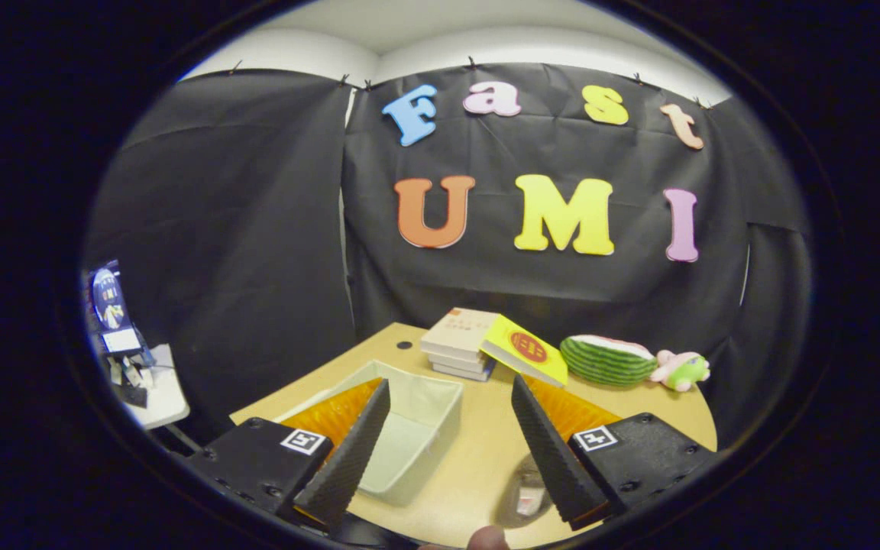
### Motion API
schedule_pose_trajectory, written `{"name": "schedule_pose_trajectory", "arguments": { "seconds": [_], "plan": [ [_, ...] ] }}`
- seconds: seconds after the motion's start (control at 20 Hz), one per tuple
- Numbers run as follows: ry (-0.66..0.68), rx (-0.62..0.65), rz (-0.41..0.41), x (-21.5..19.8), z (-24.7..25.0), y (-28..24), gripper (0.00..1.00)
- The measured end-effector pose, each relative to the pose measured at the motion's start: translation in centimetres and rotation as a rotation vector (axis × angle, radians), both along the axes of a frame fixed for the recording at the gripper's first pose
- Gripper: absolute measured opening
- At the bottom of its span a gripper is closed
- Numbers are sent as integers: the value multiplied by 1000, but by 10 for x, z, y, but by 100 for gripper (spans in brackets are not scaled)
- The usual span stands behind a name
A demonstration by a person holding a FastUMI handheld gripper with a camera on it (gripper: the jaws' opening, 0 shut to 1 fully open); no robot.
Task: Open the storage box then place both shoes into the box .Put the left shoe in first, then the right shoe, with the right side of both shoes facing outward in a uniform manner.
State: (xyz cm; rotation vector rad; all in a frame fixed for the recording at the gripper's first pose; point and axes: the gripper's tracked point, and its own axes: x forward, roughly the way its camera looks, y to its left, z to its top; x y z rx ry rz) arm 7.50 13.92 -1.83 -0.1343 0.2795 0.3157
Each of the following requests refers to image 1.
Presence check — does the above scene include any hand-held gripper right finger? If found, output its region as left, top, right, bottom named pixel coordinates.
left=510, top=374, right=718, bottom=532

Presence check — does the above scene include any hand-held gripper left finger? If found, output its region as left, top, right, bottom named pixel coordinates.
left=183, top=377, right=393, bottom=533

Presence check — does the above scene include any brown fuzzy shoe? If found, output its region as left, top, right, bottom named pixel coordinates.
left=495, top=455, right=555, bottom=529

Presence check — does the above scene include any pale green fabric storage box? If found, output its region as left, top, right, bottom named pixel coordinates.
left=276, top=359, right=465, bottom=507

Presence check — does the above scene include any yellow book with red circle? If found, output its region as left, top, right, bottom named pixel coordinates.
left=480, top=314, right=569, bottom=388

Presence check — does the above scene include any watermelon slice plush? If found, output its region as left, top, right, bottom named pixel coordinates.
left=560, top=335, right=658, bottom=387

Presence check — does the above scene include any pale thin book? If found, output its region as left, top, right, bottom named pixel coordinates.
left=432, top=361, right=497, bottom=383
left=428, top=351, right=491, bottom=375

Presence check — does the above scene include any beige cover book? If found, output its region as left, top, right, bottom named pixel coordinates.
left=420, top=307, right=500, bottom=363

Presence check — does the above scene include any pink and green plush toy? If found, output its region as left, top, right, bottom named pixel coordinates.
left=649, top=349, right=711, bottom=393

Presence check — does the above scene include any white card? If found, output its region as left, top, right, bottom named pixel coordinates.
left=102, top=328, right=141, bottom=354

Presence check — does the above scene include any blue printed sign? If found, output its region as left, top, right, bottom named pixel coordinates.
left=89, top=264, right=131, bottom=331

